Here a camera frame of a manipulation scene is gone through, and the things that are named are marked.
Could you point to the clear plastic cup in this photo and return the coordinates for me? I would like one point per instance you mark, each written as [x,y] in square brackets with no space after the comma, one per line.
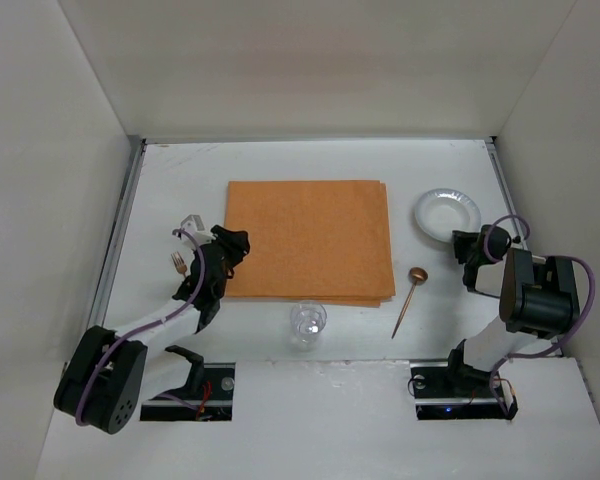
[307,320]

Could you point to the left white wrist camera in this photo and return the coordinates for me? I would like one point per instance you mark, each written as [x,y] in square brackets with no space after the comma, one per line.
[191,232]

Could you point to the copper fork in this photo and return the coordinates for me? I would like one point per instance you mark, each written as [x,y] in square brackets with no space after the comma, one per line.
[179,264]

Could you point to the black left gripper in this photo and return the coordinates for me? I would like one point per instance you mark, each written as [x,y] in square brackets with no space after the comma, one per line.
[224,245]

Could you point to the right aluminium frame rail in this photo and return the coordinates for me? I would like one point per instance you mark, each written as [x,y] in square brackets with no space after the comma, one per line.
[532,176]

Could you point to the left aluminium frame rail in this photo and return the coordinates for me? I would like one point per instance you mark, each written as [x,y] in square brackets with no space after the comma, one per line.
[106,278]

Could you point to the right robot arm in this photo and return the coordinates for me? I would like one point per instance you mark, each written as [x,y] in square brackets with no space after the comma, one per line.
[537,301]

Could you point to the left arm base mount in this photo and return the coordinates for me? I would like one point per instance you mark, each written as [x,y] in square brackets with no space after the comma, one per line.
[180,386]

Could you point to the orange cloth placemat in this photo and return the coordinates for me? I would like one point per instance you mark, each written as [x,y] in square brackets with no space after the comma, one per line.
[325,240]

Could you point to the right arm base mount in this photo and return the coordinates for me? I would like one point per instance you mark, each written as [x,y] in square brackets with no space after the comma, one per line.
[437,399]

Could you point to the aluminium frame rail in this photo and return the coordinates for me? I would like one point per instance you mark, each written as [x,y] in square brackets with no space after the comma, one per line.
[106,278]
[532,176]

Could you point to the copper spoon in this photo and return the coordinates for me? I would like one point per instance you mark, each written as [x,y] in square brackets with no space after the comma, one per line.
[417,276]

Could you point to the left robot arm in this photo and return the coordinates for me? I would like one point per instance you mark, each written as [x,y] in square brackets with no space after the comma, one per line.
[114,371]

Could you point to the white ceramic plate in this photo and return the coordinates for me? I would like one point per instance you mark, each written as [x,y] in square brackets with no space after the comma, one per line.
[440,212]

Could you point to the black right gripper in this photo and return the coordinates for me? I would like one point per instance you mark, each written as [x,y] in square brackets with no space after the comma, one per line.
[466,251]

